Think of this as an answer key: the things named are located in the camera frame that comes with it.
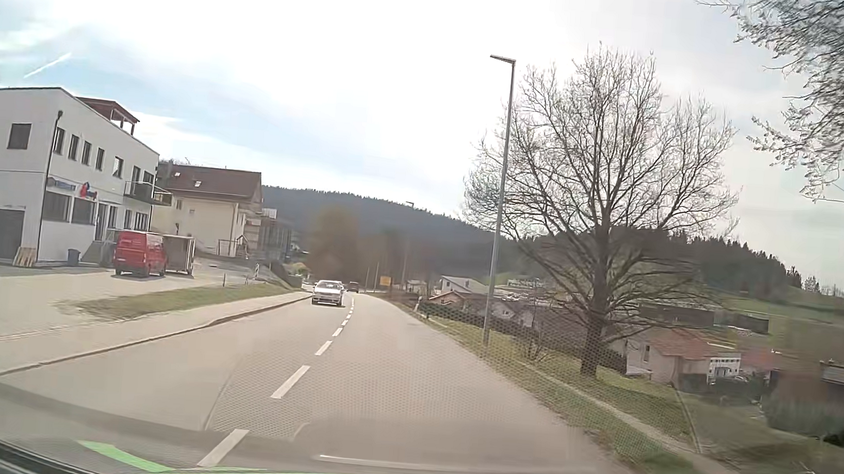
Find grey building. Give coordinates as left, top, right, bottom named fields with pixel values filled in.
left=243, top=206, right=296, bottom=264

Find small house with red roof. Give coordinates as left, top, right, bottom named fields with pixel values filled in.
left=603, top=321, right=745, bottom=393

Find cream house with brown roof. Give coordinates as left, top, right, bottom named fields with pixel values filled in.
left=150, top=161, right=269, bottom=262

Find red van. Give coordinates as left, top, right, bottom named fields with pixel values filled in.
left=111, top=228, right=171, bottom=280

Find bare tree branches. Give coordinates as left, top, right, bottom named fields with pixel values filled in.
left=677, top=0, right=844, bottom=305

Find tall grey lamp post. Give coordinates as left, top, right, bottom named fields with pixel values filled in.
left=467, top=54, right=518, bottom=348

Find paved forecourt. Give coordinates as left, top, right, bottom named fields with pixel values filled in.
left=0, top=241, right=270, bottom=377

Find grey pavement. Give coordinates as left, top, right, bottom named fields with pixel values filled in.
left=0, top=267, right=313, bottom=421

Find grey asphalt road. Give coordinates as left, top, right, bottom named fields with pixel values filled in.
left=0, top=262, right=664, bottom=474

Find dark hedge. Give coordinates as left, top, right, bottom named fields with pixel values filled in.
left=413, top=300, right=631, bottom=375

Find grassy hillside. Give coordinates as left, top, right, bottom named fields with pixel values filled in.
left=706, top=278, right=844, bottom=369

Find large bare tree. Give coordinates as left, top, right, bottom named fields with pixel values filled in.
left=448, top=35, right=753, bottom=390

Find cluster of low houses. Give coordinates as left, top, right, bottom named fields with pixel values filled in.
left=404, top=269, right=566, bottom=329

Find wooded hill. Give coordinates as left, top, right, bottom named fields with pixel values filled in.
left=256, top=184, right=807, bottom=307

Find grey box trailer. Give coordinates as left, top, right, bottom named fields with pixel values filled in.
left=160, top=233, right=198, bottom=277

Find road markings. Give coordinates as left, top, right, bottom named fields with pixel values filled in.
left=72, top=275, right=474, bottom=474

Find grass strip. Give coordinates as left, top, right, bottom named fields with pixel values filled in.
left=55, top=267, right=297, bottom=335

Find white flat-roofed building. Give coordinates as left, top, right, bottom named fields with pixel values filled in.
left=0, top=82, right=180, bottom=275

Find white car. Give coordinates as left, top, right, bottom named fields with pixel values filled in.
left=310, top=278, right=346, bottom=308

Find grass verge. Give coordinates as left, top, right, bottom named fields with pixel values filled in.
left=371, top=294, right=844, bottom=474

